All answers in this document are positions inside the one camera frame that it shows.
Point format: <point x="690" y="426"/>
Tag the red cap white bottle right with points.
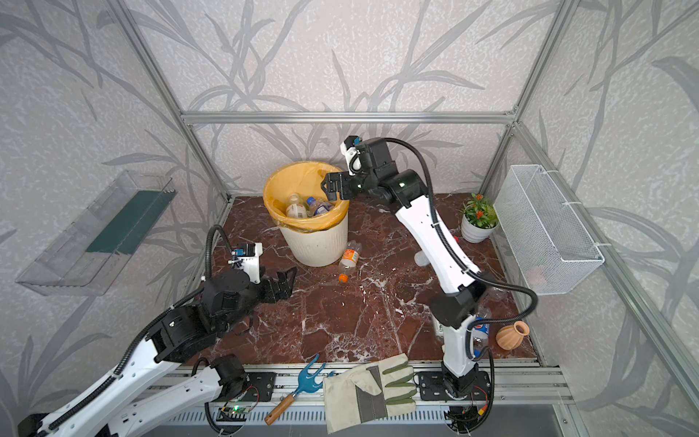
<point x="421" y="257"/>

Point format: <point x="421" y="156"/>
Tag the beige green work glove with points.
<point x="369" y="392"/>

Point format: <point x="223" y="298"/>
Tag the orange cap small bottle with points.
<point x="349" y="260"/>

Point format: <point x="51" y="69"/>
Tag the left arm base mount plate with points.
<point x="259" y="388"/>

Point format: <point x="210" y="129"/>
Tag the potted plant white pot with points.
<point x="479" y="219"/>

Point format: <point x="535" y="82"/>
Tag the blue cap pepsi bottle front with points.
<point x="481" y="332"/>

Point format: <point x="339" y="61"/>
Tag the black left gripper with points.
<point x="285" y="289"/>

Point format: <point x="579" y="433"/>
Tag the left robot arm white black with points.
<point x="111" y="407"/>

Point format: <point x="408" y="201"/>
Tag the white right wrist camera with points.
<point x="349" y="150"/>

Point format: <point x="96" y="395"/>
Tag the green circuit board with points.
<point x="234" y="412"/>

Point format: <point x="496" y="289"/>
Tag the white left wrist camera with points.
<point x="247" y="257"/>

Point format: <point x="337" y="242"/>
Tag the blue pepsi label bottle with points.
<point x="318" y="207"/>

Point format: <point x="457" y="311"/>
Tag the yellow bin liner bag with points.
<point x="303" y="178"/>

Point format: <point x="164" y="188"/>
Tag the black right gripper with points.
<point x="339" y="177"/>

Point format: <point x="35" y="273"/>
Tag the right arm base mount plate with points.
<point x="433" y="389"/>

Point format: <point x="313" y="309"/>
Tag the clear acrylic wall shelf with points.
<point x="87" y="257"/>

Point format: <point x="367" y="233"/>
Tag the small terracotta vase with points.
<point x="510" y="337"/>

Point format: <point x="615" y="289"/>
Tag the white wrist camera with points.
<point x="349" y="150"/>
<point x="247" y="257"/>

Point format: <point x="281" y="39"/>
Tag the blue garden hand fork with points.
<point x="307" y="383"/>

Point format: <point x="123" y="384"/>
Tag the white plastic trash bin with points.
<point x="319" y="248"/>

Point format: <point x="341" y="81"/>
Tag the white label vitamin bottle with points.
<point x="296" y="208"/>

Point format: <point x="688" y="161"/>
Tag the white wire mesh basket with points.
<point x="553" y="249"/>

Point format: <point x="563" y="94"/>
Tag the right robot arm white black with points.
<point x="462" y="286"/>

